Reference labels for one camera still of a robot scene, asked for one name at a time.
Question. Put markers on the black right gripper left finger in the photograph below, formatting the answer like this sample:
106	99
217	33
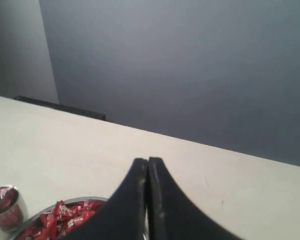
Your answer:
122	217

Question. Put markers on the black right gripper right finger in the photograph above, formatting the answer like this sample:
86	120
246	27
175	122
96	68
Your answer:
172	215

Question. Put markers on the red candy newest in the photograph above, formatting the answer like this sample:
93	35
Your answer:
7	195

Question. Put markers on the steel bowl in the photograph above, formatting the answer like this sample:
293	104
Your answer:
63	216

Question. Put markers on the stainless steel cup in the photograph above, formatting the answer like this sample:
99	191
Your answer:
14	216

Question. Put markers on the dark object behind table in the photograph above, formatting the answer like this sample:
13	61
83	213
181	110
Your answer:
63	108

